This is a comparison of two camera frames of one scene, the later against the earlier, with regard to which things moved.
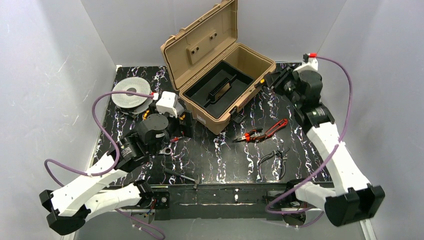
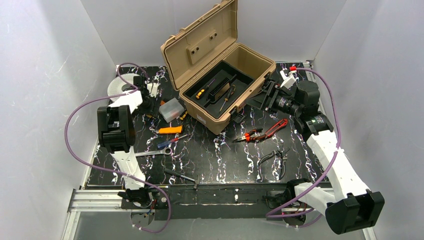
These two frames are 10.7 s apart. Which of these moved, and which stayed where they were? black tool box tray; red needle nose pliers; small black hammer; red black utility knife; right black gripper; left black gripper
Moved: right black gripper; left black gripper
Stayed: black tool box tray; red needle nose pliers; red black utility knife; small black hammer
